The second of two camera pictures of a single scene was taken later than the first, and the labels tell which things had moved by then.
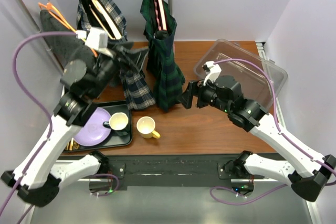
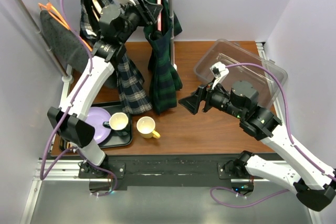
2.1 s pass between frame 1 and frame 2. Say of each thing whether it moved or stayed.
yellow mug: stayed
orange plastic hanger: stayed
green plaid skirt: moved
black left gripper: moved
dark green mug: stayed
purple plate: stayed
